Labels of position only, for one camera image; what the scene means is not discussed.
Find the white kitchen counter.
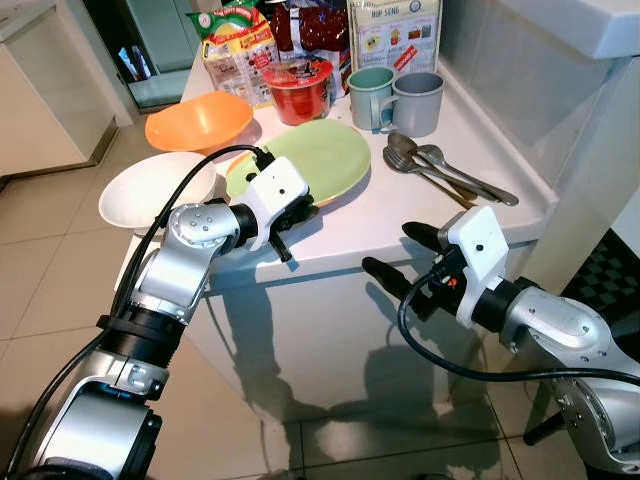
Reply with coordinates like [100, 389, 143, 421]
[120, 40, 559, 416]

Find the red noodle cup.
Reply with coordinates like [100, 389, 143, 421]
[262, 55, 334, 126]

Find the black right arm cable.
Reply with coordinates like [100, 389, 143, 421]
[396, 262, 640, 388]

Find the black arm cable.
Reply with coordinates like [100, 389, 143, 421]
[396, 262, 640, 388]
[0, 145, 276, 480]

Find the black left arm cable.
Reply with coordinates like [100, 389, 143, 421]
[0, 145, 276, 480]

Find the silver fork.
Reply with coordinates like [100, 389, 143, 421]
[383, 150, 478, 211]

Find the glass door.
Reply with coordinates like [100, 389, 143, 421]
[85, 0, 206, 109]

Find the teal mug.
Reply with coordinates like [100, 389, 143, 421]
[347, 66, 398, 133]

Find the white cracker bag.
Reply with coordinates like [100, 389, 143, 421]
[347, 0, 443, 76]

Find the white stone ledge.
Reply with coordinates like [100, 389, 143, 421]
[497, 0, 640, 61]

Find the yellow green snack bag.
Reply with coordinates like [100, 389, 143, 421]
[190, 0, 281, 109]

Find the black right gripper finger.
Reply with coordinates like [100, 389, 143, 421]
[362, 256, 433, 306]
[402, 221, 448, 253]

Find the orange bowl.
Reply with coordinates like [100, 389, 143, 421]
[145, 90, 256, 156]

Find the silver spoon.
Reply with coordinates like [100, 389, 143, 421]
[386, 132, 521, 207]
[418, 145, 501, 196]

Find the beige kitchen cabinet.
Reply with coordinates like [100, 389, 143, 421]
[0, 0, 119, 183]

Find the black floor mat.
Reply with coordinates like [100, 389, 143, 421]
[562, 228, 640, 331]

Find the white bowl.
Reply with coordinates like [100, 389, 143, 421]
[98, 152, 219, 236]

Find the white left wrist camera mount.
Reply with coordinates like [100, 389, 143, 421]
[240, 155, 311, 251]

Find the grey mug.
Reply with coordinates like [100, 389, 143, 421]
[378, 72, 446, 139]

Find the green plate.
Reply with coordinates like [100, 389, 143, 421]
[225, 120, 373, 208]

